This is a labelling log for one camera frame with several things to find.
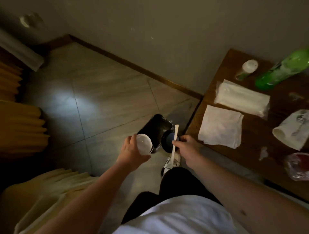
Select paper-wrapped chopsticks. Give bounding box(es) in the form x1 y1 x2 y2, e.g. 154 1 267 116
171 124 179 170

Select brown wooden baseboard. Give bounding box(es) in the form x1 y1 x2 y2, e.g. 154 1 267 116
31 34 204 100

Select plastic-wrapped white tissue pack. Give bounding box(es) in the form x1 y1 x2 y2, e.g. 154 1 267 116
214 79 271 119

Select clear plastic bag with red contents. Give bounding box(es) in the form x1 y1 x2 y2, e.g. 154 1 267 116
284 153 309 181

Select pale yellow cloth cover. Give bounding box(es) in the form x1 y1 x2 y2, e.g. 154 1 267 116
0 168 102 234

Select yellow curtain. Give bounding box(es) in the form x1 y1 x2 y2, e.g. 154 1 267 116
0 60 50 160

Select small clear wrapper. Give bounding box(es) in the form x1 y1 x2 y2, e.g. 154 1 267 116
288 92 305 102

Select white sneaker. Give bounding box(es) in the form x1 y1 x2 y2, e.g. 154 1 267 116
161 151 181 178

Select green plastic bottle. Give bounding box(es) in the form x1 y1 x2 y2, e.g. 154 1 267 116
255 48 309 91

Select person's left hand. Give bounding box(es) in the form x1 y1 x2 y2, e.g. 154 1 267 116
117 134 152 172

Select white shirt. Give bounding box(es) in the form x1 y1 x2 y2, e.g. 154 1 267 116
112 195 249 234

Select white paper napkin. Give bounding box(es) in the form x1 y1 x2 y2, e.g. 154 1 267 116
198 105 244 149

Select black trash bin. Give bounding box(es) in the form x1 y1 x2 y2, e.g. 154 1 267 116
137 114 175 154

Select black trousers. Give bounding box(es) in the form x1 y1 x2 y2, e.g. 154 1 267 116
121 167 223 225

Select small crumpled white paper scrap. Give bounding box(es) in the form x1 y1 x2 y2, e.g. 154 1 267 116
258 146 269 161

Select small white-capped bottle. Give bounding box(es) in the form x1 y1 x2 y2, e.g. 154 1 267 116
235 59 259 81

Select white window sill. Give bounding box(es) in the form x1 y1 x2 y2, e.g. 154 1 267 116
0 28 45 72

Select white lidded round container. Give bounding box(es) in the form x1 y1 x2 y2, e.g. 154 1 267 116
136 134 154 155

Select person's right hand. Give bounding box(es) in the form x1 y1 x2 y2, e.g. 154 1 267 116
172 135 206 167

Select black round bowl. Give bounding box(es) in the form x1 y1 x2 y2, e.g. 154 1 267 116
161 130 179 153

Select person's right forearm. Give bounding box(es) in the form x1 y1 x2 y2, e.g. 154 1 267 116
185 154 309 234

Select person's left forearm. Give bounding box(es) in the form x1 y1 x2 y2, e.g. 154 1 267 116
34 162 136 234

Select crumpled printed white paper cup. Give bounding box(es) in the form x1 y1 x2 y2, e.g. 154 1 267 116
272 109 309 151

